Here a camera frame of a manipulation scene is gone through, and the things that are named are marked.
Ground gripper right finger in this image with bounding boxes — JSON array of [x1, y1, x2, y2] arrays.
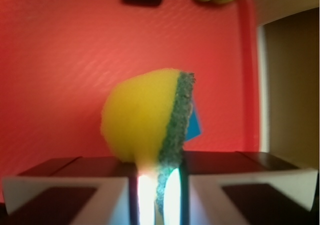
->
[[180, 151, 320, 225]]

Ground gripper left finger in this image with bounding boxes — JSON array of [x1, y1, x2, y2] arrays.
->
[[0, 157, 138, 225]]

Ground yellow green sponge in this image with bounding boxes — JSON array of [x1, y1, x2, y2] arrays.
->
[[100, 68, 196, 215]]

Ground blue flat block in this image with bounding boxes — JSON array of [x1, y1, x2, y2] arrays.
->
[[185, 100, 202, 142]]

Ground red plastic tray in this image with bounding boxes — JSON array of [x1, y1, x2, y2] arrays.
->
[[0, 0, 260, 177]]

